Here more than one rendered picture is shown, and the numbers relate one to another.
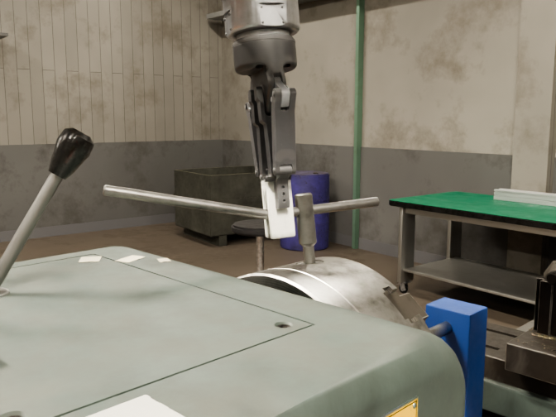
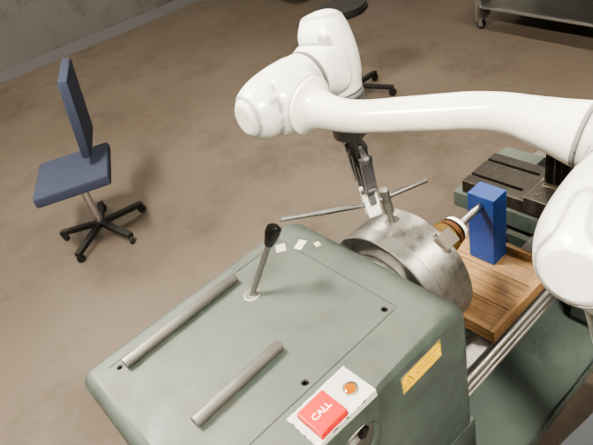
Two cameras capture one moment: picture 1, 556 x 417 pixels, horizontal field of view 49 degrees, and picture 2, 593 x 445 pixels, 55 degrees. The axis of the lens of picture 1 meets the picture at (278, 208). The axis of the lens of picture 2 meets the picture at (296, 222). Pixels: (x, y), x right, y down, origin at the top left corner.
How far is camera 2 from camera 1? 0.70 m
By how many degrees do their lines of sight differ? 31
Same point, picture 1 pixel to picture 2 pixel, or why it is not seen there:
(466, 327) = (491, 207)
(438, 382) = (448, 328)
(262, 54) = (349, 136)
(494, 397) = (518, 221)
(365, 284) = (422, 237)
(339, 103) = not seen: outside the picture
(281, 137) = (367, 178)
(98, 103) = not seen: outside the picture
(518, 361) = (530, 207)
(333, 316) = (404, 298)
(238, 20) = not seen: hidden behind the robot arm
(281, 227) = (374, 212)
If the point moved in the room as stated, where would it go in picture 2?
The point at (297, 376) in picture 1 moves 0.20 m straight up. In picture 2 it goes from (393, 349) to (378, 265)
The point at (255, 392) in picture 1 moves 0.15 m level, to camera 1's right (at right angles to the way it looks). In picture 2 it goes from (379, 360) to (469, 351)
